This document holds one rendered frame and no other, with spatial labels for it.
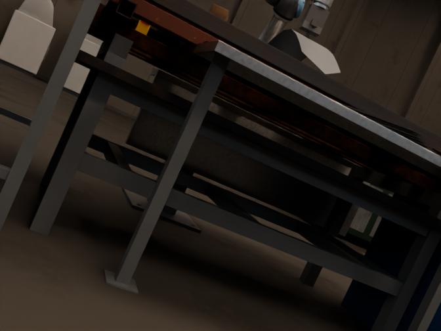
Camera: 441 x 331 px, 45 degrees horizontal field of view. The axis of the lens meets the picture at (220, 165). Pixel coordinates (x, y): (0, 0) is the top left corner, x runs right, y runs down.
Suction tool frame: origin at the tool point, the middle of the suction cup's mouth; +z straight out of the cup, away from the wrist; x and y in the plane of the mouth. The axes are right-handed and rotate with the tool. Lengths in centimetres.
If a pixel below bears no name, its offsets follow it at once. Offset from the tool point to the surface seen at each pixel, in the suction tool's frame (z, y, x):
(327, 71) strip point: 12.1, 7.7, -29.4
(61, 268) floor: 102, -48, -75
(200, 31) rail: 22, -40, -49
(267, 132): 40, 9, 41
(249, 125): 40, -1, 39
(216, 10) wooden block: 12, -38, -40
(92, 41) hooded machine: -7, -244, 865
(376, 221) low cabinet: 69, 228, 369
